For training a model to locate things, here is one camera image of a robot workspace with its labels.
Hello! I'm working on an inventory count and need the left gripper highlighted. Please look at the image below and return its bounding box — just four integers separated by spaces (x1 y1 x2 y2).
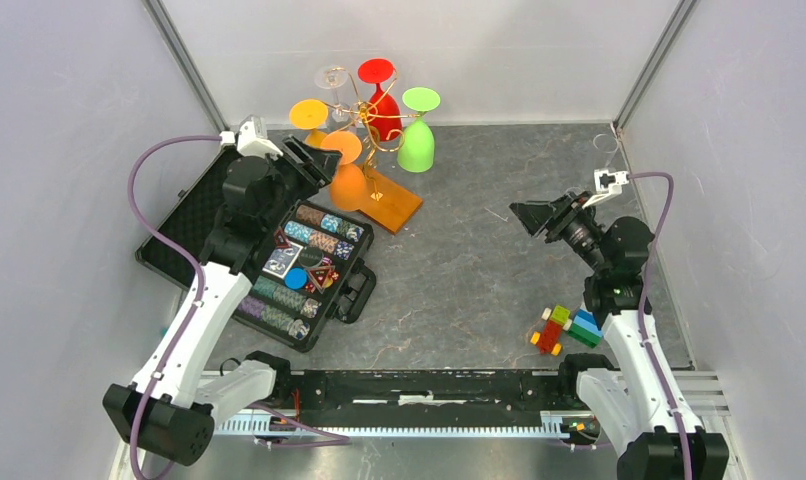
262 134 341 230

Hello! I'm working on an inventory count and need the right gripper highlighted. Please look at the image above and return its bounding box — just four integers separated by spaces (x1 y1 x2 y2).
509 191 610 275

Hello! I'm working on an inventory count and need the orange wine glass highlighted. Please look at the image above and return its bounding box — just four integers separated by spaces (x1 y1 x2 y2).
321 131 368 211

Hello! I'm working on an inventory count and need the yellow wine glass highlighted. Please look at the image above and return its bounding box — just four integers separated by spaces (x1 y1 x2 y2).
289 99 329 148

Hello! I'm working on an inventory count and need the clear wine glass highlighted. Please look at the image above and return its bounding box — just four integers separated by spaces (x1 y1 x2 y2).
592 132 621 170
314 65 353 131

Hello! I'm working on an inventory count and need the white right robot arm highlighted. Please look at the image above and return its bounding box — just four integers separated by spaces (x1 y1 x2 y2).
509 192 730 479

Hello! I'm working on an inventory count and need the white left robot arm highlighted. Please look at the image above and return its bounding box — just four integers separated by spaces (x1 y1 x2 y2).
102 135 342 479

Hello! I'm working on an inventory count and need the red wine glass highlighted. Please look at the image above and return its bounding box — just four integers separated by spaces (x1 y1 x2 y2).
357 58 402 143

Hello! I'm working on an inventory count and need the green wine glass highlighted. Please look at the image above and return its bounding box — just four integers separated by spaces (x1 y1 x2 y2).
397 87 441 173

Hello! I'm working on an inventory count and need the black poker chip case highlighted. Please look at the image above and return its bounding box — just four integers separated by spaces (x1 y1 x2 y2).
158 148 376 352

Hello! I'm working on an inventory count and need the red toy brick car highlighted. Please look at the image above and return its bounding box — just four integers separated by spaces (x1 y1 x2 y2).
529 305 570 356

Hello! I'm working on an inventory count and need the blue white toy block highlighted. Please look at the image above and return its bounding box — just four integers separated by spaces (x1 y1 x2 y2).
567 309 603 348

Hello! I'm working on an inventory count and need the gold wire glass rack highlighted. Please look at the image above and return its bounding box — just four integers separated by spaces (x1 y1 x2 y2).
329 66 423 234

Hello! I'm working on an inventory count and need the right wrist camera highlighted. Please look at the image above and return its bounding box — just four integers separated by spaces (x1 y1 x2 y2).
583 168 630 209

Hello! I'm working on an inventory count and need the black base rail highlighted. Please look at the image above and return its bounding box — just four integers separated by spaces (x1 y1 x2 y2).
218 369 601 445

